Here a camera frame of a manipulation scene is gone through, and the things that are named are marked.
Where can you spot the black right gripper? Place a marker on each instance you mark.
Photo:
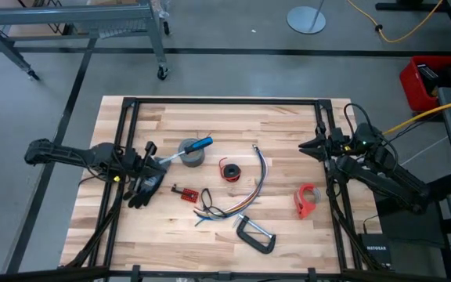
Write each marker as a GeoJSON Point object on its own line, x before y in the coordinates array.
{"type": "Point", "coordinates": [339, 143]}

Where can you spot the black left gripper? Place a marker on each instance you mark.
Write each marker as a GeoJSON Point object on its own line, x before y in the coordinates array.
{"type": "Point", "coordinates": [137, 162]}

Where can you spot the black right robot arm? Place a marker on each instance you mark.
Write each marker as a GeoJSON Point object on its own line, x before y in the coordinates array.
{"type": "Point", "coordinates": [386, 184]}

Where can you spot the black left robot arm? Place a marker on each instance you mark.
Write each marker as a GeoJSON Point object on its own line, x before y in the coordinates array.
{"type": "Point", "coordinates": [73, 154]}

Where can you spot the black work glove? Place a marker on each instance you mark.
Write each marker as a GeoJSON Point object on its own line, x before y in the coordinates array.
{"type": "Point", "coordinates": [143, 192]}

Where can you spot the red perforated block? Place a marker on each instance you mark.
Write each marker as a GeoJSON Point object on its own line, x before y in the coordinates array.
{"type": "Point", "coordinates": [190, 195]}

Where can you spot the red tape dispenser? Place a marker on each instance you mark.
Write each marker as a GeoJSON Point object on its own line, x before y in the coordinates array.
{"type": "Point", "coordinates": [303, 203]}

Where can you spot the clear plastic bag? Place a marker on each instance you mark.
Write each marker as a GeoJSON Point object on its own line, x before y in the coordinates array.
{"type": "Point", "coordinates": [208, 192]}

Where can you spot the red plastic bin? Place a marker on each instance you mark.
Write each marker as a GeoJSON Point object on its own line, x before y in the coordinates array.
{"type": "Point", "coordinates": [409, 90]}

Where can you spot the black tray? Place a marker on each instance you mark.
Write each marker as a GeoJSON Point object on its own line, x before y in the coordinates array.
{"type": "Point", "coordinates": [249, 237]}

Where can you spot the round grey stand base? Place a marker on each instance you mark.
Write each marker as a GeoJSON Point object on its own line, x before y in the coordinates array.
{"type": "Point", "coordinates": [305, 21]}

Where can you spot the grey metal cart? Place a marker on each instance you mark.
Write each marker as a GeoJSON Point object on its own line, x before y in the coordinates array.
{"type": "Point", "coordinates": [73, 15]}

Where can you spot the grey duct tape roll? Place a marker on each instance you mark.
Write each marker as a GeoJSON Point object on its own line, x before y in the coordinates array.
{"type": "Point", "coordinates": [192, 160]}

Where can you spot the black aluminium table frame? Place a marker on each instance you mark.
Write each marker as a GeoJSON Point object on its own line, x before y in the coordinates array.
{"type": "Point", "coordinates": [225, 101]}

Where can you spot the black Netgear switch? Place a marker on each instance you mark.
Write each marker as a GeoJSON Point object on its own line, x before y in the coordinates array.
{"type": "Point", "coordinates": [376, 252]}

